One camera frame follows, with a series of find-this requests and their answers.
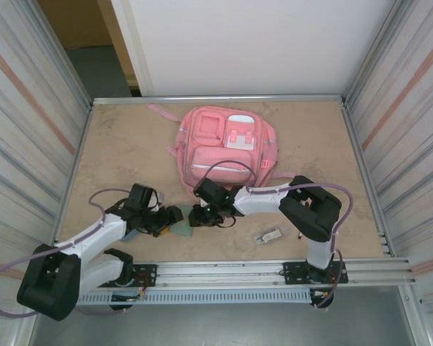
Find blue pencil case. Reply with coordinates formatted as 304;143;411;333
119;227;141;242

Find pink backpack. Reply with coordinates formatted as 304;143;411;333
146;103;297;201

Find brown wooden board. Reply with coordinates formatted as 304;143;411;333
38;0;138;89

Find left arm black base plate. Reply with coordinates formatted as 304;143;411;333
92;264;158;288

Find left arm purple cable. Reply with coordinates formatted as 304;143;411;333
0;187;131;319

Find wide aluminium mounting rail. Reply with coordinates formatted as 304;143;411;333
23;256;418;292

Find grey slotted cable duct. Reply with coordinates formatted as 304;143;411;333
38;290;313;306

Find aluminium table frame rail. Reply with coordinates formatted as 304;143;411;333
92;94;347;106
339;99;396;257
50;102;95;262

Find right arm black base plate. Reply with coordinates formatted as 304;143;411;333
281;262;347;285

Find aluminium corner post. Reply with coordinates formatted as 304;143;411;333
344;0;405;105
35;0;95;109

